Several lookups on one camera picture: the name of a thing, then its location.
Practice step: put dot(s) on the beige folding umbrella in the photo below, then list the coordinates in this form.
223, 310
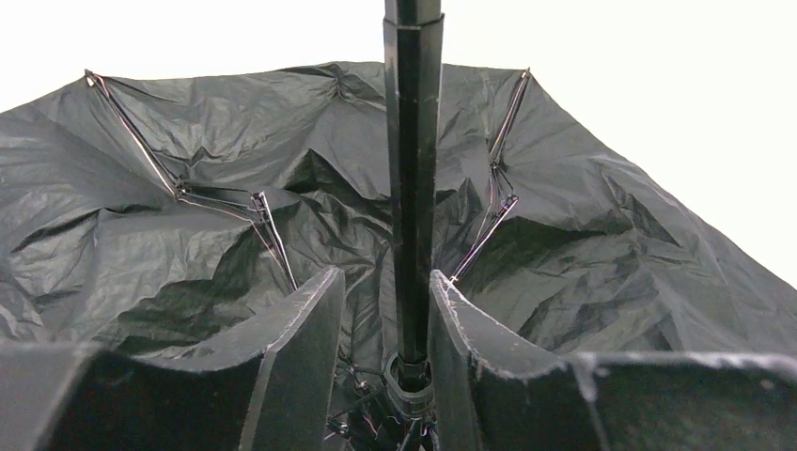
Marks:
150, 216

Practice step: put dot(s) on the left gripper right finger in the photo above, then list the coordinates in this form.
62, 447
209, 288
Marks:
496, 391

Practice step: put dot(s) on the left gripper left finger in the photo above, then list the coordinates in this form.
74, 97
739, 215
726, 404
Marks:
264, 384

